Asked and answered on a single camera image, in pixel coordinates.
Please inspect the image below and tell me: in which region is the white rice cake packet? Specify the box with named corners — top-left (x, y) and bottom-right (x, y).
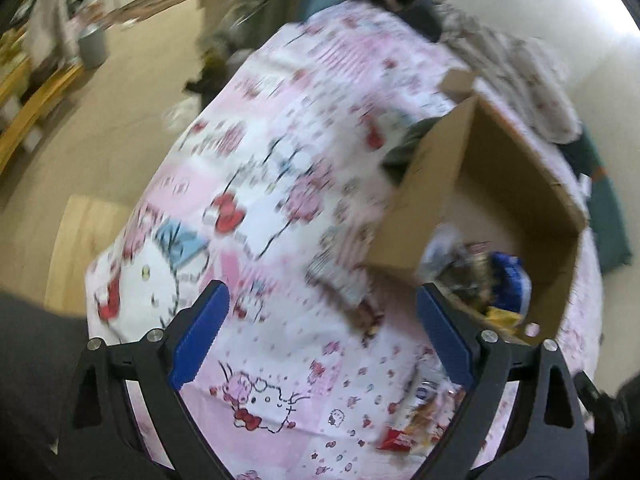
top-left (416, 222), bottom-right (466, 282)
top-left (378, 377), bottom-right (458, 456)

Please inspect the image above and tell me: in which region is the yellow gold snack packet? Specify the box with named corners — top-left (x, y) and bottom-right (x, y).
top-left (485, 306), bottom-right (523, 333)

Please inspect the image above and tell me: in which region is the dark chocolate snack packet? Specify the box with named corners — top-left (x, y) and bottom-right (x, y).
top-left (438, 242), bottom-right (492, 311)

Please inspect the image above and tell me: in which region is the blue snack bag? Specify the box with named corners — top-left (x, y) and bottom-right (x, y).
top-left (489, 252), bottom-right (533, 318)

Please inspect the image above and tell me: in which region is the clear brown snack wrapper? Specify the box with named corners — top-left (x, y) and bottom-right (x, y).
top-left (306, 247), bottom-right (372, 311)

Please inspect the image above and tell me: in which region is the cardboard box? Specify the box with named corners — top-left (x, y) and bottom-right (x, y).
top-left (363, 92), bottom-right (587, 344)

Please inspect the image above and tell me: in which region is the pink cartoon bed sheet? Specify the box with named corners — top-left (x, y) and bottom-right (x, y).
top-left (86, 1), bottom-right (603, 479)

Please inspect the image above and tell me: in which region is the teal headboard cushion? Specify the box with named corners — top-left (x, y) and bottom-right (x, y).
top-left (559, 126), bottom-right (634, 274)

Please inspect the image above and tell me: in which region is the dark cloth beside box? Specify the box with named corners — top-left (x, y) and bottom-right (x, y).
top-left (381, 117), bottom-right (440, 185)

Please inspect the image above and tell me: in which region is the crumpled floral blanket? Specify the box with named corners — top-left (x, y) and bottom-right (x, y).
top-left (437, 3), bottom-right (582, 144)

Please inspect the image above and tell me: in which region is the grey trash bin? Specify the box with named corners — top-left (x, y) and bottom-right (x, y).
top-left (78, 24), bottom-right (108, 70)

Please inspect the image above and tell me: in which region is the brown floor mat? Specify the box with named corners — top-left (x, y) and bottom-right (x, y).
top-left (103, 0), bottom-right (188, 27)

